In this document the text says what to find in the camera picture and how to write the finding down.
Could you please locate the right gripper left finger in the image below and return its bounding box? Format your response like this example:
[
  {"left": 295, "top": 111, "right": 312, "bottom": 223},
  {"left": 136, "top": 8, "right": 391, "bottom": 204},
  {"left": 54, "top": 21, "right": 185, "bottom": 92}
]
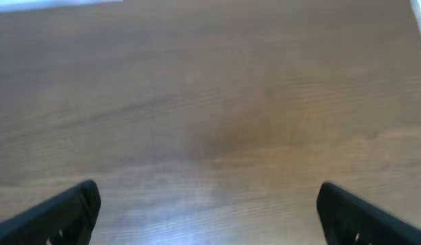
[{"left": 0, "top": 179, "right": 103, "bottom": 245}]

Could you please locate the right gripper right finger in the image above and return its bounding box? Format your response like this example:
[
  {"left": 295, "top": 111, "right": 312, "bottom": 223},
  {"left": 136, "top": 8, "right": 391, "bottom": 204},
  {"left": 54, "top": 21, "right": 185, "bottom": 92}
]
[{"left": 316, "top": 182, "right": 421, "bottom": 245}]

